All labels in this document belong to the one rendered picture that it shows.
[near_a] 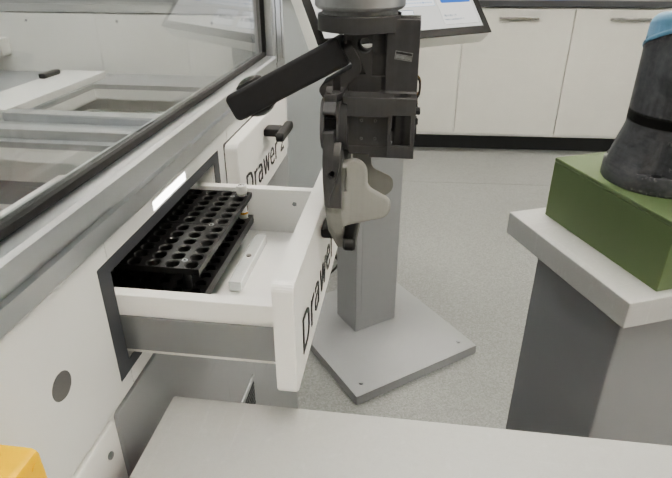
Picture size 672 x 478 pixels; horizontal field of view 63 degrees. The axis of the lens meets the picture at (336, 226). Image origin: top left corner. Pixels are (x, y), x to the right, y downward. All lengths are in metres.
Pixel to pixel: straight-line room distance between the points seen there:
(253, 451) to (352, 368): 1.19
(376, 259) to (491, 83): 2.05
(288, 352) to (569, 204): 0.59
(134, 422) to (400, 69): 0.40
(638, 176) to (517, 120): 2.82
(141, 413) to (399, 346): 1.29
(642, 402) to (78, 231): 0.85
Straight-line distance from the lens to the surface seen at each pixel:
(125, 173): 0.49
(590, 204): 0.89
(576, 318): 0.94
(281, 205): 0.68
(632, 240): 0.84
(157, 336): 0.51
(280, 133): 0.83
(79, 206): 0.44
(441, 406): 1.66
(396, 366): 1.72
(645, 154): 0.85
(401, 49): 0.47
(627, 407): 1.00
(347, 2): 0.45
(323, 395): 1.67
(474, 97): 3.56
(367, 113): 0.47
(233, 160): 0.73
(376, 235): 1.67
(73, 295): 0.45
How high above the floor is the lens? 1.15
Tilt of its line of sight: 27 degrees down
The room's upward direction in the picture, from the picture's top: straight up
